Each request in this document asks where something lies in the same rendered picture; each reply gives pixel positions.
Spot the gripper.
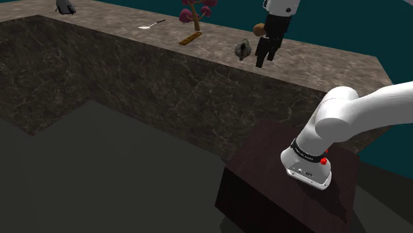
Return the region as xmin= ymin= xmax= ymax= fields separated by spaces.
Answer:
xmin=254 ymin=13 xmax=292 ymax=69

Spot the brown round thing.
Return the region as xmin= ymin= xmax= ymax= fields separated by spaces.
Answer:
xmin=252 ymin=23 xmax=267 ymax=37

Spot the grey bird figure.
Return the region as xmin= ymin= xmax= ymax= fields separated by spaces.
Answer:
xmin=234 ymin=38 xmax=252 ymax=62

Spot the pink tree figure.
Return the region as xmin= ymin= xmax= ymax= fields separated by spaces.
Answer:
xmin=178 ymin=0 xmax=218 ymax=46

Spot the dark robot stand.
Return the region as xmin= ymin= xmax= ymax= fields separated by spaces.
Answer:
xmin=214 ymin=118 xmax=361 ymax=233

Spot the dark grey thing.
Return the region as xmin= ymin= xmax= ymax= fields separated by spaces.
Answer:
xmin=54 ymin=0 xmax=77 ymax=16

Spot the white spoon with black handle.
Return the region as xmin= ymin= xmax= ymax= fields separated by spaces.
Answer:
xmin=138 ymin=19 xmax=167 ymax=30

